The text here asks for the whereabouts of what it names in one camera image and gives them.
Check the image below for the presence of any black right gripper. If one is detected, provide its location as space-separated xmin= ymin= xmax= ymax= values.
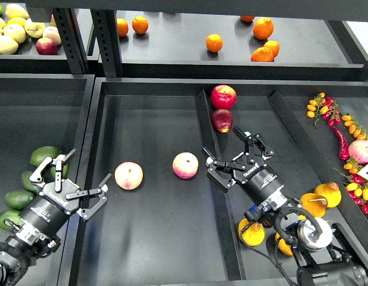
xmin=202 ymin=126 xmax=287 ymax=210

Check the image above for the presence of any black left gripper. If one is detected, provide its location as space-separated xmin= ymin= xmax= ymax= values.
xmin=18 ymin=148 xmax=113 ymax=238

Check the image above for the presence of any yellow orange pear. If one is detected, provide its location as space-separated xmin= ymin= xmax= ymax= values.
xmin=238 ymin=218 xmax=266 ymax=247

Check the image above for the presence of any dark green avocado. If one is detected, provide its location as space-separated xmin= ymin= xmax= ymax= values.
xmin=21 ymin=170 xmax=42 ymax=195

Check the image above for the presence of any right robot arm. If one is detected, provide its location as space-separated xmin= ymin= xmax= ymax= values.
xmin=202 ymin=126 xmax=368 ymax=285

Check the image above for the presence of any green avocado upper right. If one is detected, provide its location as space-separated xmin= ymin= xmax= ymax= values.
xmin=50 ymin=163 xmax=70 ymax=179

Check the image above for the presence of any green avocado bottom left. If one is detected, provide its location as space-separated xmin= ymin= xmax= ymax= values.
xmin=4 ymin=189 xmax=34 ymax=210

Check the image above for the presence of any green avocado top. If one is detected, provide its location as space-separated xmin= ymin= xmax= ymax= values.
xmin=30 ymin=145 xmax=62 ymax=167

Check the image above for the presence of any yellow pear with stem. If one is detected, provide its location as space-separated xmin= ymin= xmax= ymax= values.
xmin=300 ymin=193 xmax=328 ymax=217

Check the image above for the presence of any yellow pear far right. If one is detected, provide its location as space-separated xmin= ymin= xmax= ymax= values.
xmin=314 ymin=182 xmax=342 ymax=208

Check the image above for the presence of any dark red apple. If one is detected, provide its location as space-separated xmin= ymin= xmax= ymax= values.
xmin=211 ymin=108 xmax=233 ymax=133

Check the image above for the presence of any pink apple centre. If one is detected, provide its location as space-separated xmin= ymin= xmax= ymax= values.
xmin=172 ymin=152 xmax=199 ymax=179

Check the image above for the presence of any pink apple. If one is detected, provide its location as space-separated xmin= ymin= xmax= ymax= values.
xmin=114 ymin=161 xmax=144 ymax=190
xmin=348 ymin=139 xmax=368 ymax=164
xmin=172 ymin=152 xmax=199 ymax=179

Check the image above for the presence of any bright red apple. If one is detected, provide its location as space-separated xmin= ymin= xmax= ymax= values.
xmin=211 ymin=85 xmax=237 ymax=110

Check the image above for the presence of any pink apple left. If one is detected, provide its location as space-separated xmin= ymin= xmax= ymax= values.
xmin=114 ymin=161 xmax=144 ymax=190

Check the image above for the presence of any black left tray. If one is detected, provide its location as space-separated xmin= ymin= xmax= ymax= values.
xmin=0 ymin=73 xmax=95 ymax=286

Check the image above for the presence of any black tray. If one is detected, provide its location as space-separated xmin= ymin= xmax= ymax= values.
xmin=0 ymin=73 xmax=95 ymax=286
xmin=69 ymin=78 xmax=368 ymax=285

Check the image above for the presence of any black centre tray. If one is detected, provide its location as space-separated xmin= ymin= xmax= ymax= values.
xmin=69 ymin=78 xmax=368 ymax=285

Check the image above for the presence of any cherry tomato bunch upper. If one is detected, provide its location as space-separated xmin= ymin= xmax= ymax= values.
xmin=307 ymin=92 xmax=341 ymax=126

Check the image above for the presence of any cherry tomato bunch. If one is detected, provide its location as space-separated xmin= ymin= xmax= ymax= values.
xmin=341 ymin=114 xmax=368 ymax=215
xmin=307 ymin=92 xmax=341 ymax=126

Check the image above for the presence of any red chili pepper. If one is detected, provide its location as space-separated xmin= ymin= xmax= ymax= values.
xmin=330 ymin=126 xmax=350 ymax=161

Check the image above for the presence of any orange on shelf front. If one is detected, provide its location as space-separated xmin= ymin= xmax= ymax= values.
xmin=251 ymin=47 xmax=274 ymax=62

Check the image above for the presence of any pink apple right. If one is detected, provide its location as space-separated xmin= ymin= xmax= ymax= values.
xmin=348 ymin=139 xmax=368 ymax=164

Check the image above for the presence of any cherry tomato bunch lower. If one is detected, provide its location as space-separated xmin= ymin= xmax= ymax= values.
xmin=341 ymin=114 xmax=368 ymax=215

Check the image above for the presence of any large orange on shelf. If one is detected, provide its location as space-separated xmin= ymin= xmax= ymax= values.
xmin=252 ymin=17 xmax=275 ymax=40

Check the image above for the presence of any black upper shelf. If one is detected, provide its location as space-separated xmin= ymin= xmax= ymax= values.
xmin=94 ymin=8 xmax=368 ymax=81

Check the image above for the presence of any red apple on shelf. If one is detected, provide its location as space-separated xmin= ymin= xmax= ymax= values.
xmin=36 ymin=37 xmax=58 ymax=55

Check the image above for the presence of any pale yellow apple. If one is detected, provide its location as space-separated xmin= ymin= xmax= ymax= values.
xmin=4 ymin=24 xmax=27 ymax=44

